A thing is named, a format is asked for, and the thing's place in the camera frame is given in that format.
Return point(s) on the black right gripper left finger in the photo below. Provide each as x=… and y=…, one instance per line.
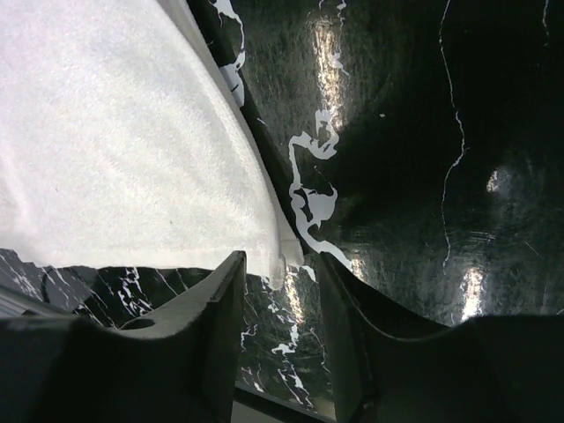
x=177, y=363

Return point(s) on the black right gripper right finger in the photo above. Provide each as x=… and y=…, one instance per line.
x=388, y=364

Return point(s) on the white towel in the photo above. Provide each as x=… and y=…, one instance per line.
x=122, y=146

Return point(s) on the aluminium frame rail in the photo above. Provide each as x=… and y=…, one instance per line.
x=16, y=304

